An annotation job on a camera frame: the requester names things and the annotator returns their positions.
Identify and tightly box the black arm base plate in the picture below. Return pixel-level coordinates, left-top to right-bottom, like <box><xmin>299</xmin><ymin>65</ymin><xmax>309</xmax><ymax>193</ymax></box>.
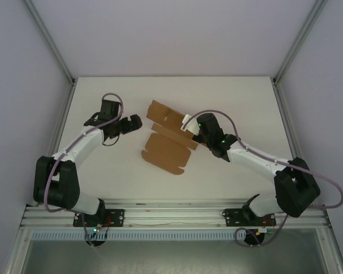
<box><xmin>73</xmin><ymin>208</ymin><xmax>125</xmax><ymax>228</ymax></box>
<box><xmin>222</xmin><ymin>208</ymin><xmax>277</xmax><ymax>228</ymax></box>

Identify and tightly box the white slotted cable duct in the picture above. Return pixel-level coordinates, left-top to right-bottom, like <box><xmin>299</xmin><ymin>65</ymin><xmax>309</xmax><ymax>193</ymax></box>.
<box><xmin>31</xmin><ymin>230</ymin><xmax>278</xmax><ymax>241</ymax></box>

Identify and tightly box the black round cable grommet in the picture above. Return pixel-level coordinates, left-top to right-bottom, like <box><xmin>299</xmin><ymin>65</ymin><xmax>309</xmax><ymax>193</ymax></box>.
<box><xmin>244</xmin><ymin>229</ymin><xmax>265</xmax><ymax>248</ymax></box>
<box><xmin>85</xmin><ymin>238</ymin><xmax>106</xmax><ymax>248</ymax></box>

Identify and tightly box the brown cardboard paper box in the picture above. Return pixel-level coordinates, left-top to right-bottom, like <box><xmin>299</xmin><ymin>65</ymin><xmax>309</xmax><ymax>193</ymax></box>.
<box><xmin>141</xmin><ymin>99</ymin><xmax>200</xmax><ymax>175</ymax></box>

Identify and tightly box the aluminium frame post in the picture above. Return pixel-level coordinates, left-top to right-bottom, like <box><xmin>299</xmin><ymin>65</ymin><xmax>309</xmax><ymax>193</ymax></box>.
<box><xmin>24</xmin><ymin>0</ymin><xmax>77</xmax><ymax>85</ymax></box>
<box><xmin>316</xmin><ymin>225</ymin><xmax>343</xmax><ymax>274</ymax></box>
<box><xmin>4</xmin><ymin>225</ymin><xmax>32</xmax><ymax>274</ymax></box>
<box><xmin>273</xmin><ymin>0</ymin><xmax>329</xmax><ymax>85</ymax></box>

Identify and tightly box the aluminium mounting rail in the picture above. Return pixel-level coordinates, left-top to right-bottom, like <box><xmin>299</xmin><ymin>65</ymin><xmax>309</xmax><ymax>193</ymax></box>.
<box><xmin>19</xmin><ymin>201</ymin><xmax>331</xmax><ymax>229</ymax></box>

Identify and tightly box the aluminium table side rail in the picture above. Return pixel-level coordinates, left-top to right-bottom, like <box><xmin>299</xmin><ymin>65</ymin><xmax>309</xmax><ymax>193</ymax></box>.
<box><xmin>272</xmin><ymin>79</ymin><xmax>331</xmax><ymax>217</ymax></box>
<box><xmin>25</xmin><ymin>81</ymin><xmax>77</xmax><ymax>206</ymax></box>

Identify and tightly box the grey metal sheet panel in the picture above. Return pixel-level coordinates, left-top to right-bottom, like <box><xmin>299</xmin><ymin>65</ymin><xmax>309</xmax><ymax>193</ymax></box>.
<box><xmin>19</xmin><ymin>239</ymin><xmax>329</xmax><ymax>274</ymax></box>

